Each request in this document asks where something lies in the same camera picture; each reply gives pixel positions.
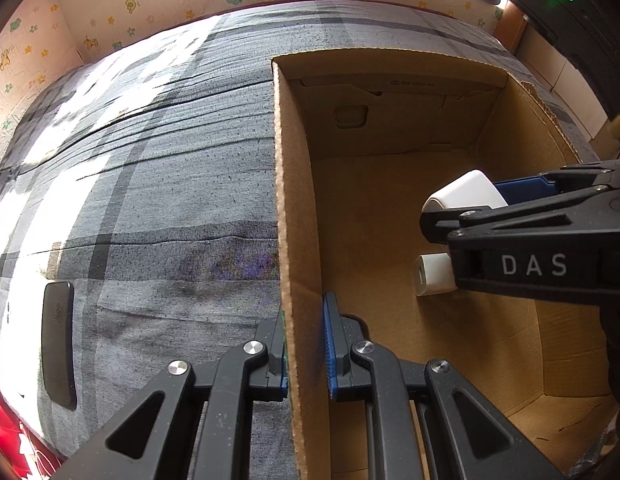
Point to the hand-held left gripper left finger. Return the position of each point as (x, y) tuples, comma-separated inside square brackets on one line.
[(275, 355)]

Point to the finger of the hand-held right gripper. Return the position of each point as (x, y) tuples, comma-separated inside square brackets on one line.
[(515, 255), (520, 189)]

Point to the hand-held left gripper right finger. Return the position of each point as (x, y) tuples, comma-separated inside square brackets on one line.
[(332, 350)]

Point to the large white charger plug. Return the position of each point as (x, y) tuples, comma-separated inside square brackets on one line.
[(470, 190)]

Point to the small white charger plug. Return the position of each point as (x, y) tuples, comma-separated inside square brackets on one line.
[(435, 272)]

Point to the brown cardboard box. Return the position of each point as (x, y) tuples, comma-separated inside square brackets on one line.
[(380, 210)]

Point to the beige wardrobe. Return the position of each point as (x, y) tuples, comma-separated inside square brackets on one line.
[(550, 65)]

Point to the black remote control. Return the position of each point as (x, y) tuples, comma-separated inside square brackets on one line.
[(57, 340)]

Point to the grey plaid bed sheet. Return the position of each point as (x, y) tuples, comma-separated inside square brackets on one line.
[(165, 160)]

